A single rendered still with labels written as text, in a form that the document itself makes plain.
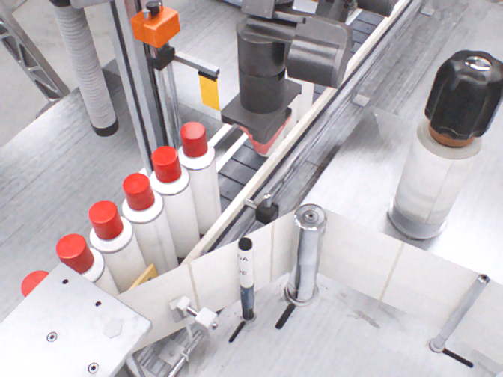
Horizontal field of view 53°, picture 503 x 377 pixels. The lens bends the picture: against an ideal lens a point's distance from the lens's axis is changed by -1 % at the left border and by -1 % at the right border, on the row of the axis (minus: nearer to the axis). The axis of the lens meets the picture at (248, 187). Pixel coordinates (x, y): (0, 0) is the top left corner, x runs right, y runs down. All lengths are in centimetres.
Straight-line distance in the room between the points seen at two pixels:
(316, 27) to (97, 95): 27
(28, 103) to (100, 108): 189
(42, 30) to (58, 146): 197
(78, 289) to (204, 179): 28
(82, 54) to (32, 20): 249
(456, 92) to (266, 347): 40
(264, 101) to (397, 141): 39
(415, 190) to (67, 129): 68
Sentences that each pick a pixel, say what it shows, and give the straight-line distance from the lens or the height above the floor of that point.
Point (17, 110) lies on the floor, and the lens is 253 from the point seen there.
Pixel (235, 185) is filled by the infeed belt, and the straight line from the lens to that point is 86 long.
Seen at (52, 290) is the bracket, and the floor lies 114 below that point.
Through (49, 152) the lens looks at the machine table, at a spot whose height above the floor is 83.
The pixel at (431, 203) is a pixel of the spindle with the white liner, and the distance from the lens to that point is 76.
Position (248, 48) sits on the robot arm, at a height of 120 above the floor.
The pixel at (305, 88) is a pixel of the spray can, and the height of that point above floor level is 96.
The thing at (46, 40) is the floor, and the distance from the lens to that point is 291.
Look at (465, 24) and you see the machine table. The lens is 138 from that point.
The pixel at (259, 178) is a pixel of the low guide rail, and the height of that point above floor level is 91.
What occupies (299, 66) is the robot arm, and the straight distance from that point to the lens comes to 57.
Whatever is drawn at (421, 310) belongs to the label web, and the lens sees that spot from 70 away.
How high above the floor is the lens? 155
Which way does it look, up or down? 51 degrees down
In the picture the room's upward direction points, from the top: 2 degrees counter-clockwise
